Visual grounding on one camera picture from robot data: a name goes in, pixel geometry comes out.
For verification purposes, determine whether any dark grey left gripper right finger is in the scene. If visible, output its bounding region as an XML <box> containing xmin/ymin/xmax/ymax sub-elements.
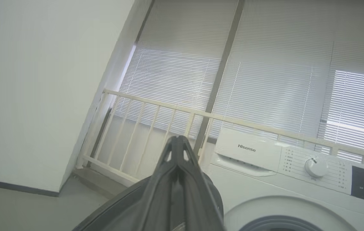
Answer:
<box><xmin>178</xmin><ymin>136</ymin><xmax>224</xmax><ymax>231</ymax></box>

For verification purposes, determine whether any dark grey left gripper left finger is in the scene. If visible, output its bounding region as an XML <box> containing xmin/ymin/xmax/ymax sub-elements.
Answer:
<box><xmin>136</xmin><ymin>136</ymin><xmax>178</xmax><ymax>231</ymax></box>

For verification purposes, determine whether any round black glass washer door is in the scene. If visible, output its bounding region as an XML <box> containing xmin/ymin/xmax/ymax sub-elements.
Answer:
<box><xmin>72</xmin><ymin>170</ymin><xmax>226</xmax><ymax>231</ymax></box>

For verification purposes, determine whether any white Hisense washing machine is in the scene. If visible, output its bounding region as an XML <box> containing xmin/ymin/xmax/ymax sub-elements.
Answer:
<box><xmin>201</xmin><ymin>128</ymin><xmax>364</xmax><ymax>231</ymax></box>

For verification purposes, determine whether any white washing machine dial knob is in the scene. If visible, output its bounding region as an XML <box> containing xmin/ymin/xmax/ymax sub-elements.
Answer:
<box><xmin>304</xmin><ymin>157</ymin><xmax>329</xmax><ymax>179</ymax></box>

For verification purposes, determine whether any grey raised floor step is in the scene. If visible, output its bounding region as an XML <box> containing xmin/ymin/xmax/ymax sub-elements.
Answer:
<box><xmin>72</xmin><ymin>167</ymin><xmax>139</xmax><ymax>200</ymax></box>

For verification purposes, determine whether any white Hisense detergent drawer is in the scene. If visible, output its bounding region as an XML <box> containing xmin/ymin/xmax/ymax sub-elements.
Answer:
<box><xmin>214</xmin><ymin>128</ymin><xmax>283</xmax><ymax>177</ymax></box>

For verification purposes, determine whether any cream white railing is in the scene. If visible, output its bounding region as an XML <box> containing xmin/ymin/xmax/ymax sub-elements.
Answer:
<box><xmin>76</xmin><ymin>89</ymin><xmax>364</xmax><ymax>184</ymax></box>

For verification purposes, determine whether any grey window frame post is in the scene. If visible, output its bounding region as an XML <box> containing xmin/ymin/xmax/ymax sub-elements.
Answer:
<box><xmin>193</xmin><ymin>0</ymin><xmax>246</xmax><ymax>155</ymax></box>

